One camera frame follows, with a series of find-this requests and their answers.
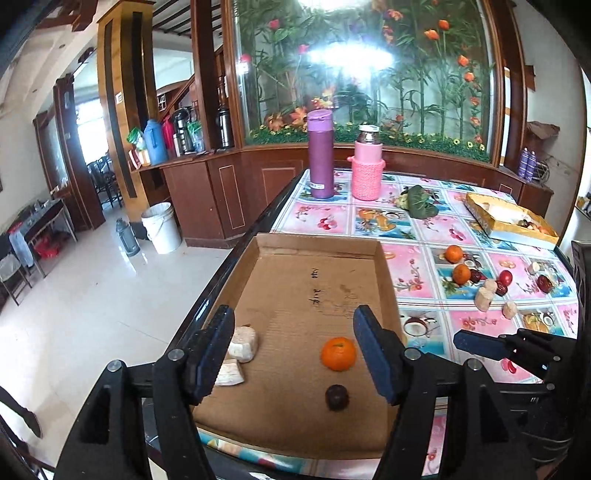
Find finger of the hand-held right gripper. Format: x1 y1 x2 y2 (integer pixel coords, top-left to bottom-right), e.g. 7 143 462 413
453 329 557 377
516 328 579 354

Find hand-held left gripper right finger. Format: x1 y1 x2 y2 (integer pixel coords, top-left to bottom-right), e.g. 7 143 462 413
353 305 540 480

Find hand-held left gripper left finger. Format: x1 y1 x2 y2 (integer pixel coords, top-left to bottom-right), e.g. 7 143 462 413
55 305 236 480

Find large white yam chunk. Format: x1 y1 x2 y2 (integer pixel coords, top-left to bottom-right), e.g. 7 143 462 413
474 279 498 312

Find round dark plum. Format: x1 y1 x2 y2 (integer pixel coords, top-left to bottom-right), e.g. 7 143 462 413
324 384 349 411

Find brown cardboard box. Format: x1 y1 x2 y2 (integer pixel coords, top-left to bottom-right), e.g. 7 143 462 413
191 233 409 460

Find yellow gift box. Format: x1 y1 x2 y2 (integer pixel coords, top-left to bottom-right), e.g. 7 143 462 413
464 191 560 245

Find white plastic bucket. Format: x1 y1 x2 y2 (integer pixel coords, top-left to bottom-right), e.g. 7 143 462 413
141 202 183 254

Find pink fruit print tablecloth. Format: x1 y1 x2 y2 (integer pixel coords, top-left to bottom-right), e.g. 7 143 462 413
196 168 580 478

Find grey floor kettle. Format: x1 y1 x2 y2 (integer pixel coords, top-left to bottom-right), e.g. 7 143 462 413
115 218 141 257

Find green leafy vegetable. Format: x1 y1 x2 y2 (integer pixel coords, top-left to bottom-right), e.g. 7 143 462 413
396 185 439 219

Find brown wooden cabinet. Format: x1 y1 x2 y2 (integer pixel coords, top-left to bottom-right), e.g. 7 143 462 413
129 143 555 250

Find pink knit sleeve bottle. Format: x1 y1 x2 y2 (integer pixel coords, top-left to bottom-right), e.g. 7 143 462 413
347 124 386 201

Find red plastic basin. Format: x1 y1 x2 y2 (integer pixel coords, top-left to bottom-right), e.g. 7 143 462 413
34 233 61 259

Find purple thermos bottle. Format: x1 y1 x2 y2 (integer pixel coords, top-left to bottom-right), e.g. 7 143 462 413
307 110 336 200

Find brown paper bag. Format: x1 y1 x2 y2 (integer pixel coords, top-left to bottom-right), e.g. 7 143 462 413
526 121 560 139

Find dark wooden chairs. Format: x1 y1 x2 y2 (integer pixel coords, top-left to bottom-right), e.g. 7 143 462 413
88 156 123 208

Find dark side table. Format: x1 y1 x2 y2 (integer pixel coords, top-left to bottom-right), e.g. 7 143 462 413
9 198 79 278

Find blue thermos jug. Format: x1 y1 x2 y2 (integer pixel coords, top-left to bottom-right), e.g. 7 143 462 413
144 119 168 166

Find blue hanging cloth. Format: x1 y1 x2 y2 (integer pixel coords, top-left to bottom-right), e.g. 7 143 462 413
9 228 35 268

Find black coffee pot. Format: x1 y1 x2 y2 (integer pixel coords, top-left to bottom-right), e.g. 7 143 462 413
173 107 195 155

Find red thermos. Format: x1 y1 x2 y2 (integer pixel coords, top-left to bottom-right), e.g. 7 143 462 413
161 117 176 160

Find black steel thermos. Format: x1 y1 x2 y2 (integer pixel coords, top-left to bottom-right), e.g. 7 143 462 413
217 106 235 148

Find flower and bamboo glass panel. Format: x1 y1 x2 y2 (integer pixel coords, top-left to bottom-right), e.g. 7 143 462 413
231 0 502 162

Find wooden pillar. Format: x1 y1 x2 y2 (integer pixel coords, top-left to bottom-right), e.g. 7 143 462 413
97 0 160 227

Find metal frame chair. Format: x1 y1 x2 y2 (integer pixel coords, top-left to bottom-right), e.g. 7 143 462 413
0 235 33 305

